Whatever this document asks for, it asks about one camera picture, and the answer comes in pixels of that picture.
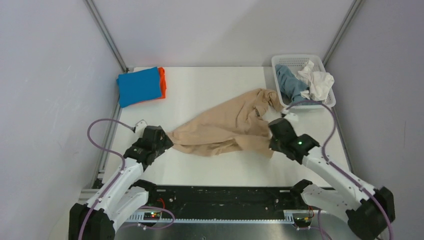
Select folded blue t shirt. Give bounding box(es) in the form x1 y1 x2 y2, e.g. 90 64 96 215
116 67 162 108

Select beige t shirt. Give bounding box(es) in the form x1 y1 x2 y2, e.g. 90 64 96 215
167 88 283 158

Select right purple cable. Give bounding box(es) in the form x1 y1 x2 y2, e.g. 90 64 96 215
286 100 396 240

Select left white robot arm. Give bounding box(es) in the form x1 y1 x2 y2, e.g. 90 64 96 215
68 125 173 240

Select right controller board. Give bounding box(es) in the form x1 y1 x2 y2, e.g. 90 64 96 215
293 217 312 229

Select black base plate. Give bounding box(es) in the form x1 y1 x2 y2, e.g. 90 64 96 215
146 185 309 221

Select white t shirt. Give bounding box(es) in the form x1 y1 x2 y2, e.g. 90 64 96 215
295 60 335 102

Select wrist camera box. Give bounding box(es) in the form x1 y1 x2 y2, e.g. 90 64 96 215
132 119 148 134
281 112 299 122

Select left controller board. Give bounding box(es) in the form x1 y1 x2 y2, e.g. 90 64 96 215
143 211 162 221

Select left corner aluminium post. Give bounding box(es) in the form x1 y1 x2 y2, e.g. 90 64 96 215
83 0 129 73

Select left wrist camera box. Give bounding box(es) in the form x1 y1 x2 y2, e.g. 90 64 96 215
132 119 148 134

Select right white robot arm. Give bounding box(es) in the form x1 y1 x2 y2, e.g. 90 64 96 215
268 118 396 240

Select controller board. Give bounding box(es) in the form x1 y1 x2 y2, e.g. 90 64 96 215
293 217 312 229
143 211 162 221

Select corner aluminium post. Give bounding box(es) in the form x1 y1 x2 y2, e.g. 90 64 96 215
322 0 366 67
83 0 129 73

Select white plastic basket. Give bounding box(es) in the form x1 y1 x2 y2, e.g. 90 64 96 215
271 53 336 110

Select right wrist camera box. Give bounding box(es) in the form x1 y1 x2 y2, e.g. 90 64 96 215
281 112 299 122

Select right corner aluminium post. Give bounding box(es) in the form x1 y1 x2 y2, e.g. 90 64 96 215
322 0 366 67

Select aluminium frame rail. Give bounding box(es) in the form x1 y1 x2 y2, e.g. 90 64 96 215
72 188 377 226

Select grey blue t shirt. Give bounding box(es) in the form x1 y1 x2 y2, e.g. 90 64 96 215
275 64 310 104

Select folded orange t shirt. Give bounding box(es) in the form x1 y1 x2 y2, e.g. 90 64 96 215
148 67 167 101

